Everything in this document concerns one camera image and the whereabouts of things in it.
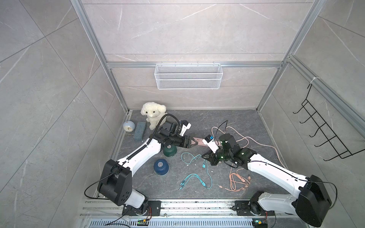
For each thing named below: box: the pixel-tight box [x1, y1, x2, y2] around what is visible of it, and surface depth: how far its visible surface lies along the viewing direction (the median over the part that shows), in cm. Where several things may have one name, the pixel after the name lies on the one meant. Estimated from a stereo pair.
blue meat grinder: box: [153, 158, 170, 176], surface depth 80 cm
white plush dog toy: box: [140, 101, 167, 131], surface depth 97 cm
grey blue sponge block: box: [133, 121, 147, 141], surface depth 106 cm
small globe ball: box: [122, 119, 136, 133], surface depth 103 cm
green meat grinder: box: [163, 144, 178, 158], surface depth 87 cm
